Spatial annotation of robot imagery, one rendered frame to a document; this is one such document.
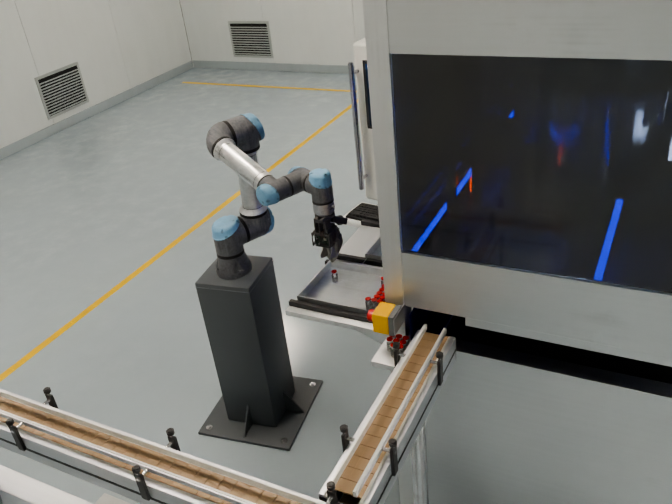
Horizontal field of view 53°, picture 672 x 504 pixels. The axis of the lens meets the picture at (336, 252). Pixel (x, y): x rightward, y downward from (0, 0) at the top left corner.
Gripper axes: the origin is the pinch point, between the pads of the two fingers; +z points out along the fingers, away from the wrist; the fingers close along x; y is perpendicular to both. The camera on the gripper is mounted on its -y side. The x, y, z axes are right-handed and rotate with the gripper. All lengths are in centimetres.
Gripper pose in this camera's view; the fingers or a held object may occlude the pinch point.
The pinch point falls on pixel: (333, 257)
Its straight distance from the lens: 245.8
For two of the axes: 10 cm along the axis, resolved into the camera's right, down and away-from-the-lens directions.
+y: -4.5, 4.9, -7.5
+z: 1.0, 8.6, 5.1
